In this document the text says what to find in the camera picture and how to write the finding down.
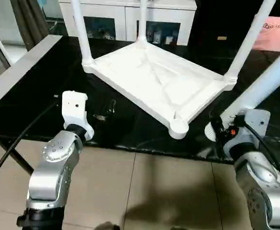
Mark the white plastic table leg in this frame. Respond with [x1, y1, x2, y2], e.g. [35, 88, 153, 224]
[137, 0, 149, 45]
[204, 57, 280, 142]
[224, 0, 277, 92]
[71, 0, 96, 73]

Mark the white plastic table top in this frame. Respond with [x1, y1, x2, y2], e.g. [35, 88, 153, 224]
[82, 41, 239, 140]

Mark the black work mat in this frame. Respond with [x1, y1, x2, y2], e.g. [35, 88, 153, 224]
[0, 36, 280, 172]

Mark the pink pillow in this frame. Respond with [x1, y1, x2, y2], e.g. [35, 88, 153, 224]
[252, 17, 280, 52]

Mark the white cabinet with glass doors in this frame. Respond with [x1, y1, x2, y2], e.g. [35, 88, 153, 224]
[58, 0, 198, 46]

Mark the black furniture with yellow label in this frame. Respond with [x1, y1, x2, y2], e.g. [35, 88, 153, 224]
[192, 0, 280, 53]

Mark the dark robot foot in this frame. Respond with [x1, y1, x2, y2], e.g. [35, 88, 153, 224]
[94, 222, 121, 230]

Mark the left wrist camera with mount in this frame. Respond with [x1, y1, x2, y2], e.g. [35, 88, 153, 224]
[61, 90, 95, 142]

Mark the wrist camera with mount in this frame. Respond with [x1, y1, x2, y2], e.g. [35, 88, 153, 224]
[61, 90, 95, 142]
[233, 109, 271, 145]

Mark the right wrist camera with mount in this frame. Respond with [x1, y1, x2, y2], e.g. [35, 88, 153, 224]
[233, 109, 271, 145]

